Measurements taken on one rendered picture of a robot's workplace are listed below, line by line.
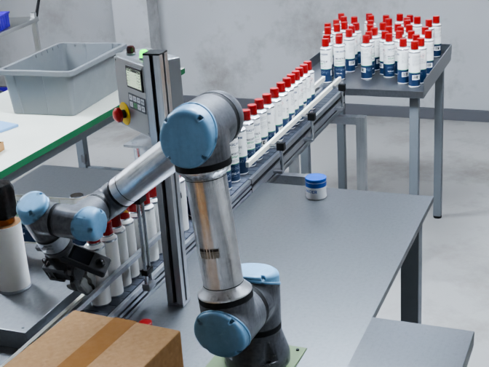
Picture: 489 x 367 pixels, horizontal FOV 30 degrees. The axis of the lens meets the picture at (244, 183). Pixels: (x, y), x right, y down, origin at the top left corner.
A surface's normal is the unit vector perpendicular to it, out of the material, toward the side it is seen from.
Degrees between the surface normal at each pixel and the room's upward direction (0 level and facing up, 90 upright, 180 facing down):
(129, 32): 90
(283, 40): 90
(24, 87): 95
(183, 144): 81
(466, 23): 90
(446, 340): 0
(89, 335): 0
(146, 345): 0
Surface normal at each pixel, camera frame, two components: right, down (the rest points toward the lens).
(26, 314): -0.06, -0.93
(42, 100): -0.31, 0.44
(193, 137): -0.40, 0.20
